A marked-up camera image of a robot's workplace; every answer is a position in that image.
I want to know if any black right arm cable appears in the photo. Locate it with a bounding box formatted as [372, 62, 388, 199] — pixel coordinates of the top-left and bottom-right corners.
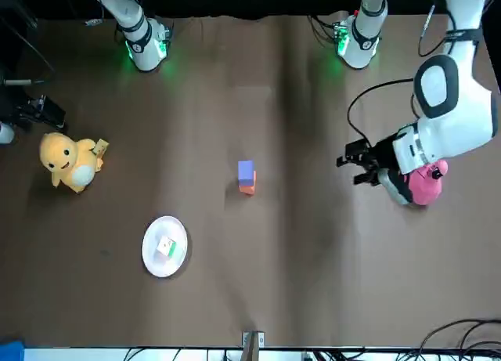
[84, 0, 130, 27]

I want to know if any black camera tripod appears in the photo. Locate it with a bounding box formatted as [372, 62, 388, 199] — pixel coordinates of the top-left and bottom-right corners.
[0, 74, 67, 133]

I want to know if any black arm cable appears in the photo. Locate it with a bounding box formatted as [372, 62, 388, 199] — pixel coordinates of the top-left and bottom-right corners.
[84, 0, 130, 27]
[347, 2, 438, 143]

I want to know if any pink plush toy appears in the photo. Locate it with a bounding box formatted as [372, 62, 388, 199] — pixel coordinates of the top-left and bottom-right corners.
[406, 160, 450, 208]

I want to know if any purple foam square block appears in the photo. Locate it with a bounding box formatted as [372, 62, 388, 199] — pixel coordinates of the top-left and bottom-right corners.
[237, 160, 256, 182]

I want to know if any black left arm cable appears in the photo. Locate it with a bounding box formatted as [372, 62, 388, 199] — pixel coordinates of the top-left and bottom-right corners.
[347, 2, 438, 143]

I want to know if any orange foam square block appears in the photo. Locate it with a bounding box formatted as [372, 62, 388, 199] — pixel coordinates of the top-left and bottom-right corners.
[239, 171, 258, 197]

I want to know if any blue plastic tray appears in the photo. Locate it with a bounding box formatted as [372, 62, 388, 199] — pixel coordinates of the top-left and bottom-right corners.
[0, 339, 25, 361]

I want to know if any small colourful puzzle cube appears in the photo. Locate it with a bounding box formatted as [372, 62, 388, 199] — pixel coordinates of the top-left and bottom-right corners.
[155, 236, 177, 259]

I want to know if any orange plush toy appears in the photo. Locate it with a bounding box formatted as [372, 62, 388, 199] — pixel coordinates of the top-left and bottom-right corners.
[38, 132, 110, 194]

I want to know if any aluminium frame post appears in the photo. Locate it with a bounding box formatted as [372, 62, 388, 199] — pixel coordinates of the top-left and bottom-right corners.
[240, 330, 266, 361]

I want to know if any black desk cable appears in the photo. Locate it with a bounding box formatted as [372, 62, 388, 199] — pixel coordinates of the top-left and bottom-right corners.
[420, 318, 501, 361]

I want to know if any white round plate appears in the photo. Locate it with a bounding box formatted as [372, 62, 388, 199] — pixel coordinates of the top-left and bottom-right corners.
[141, 215, 189, 278]

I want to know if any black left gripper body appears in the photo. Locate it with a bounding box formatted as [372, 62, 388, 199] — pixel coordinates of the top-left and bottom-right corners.
[367, 139, 398, 174]

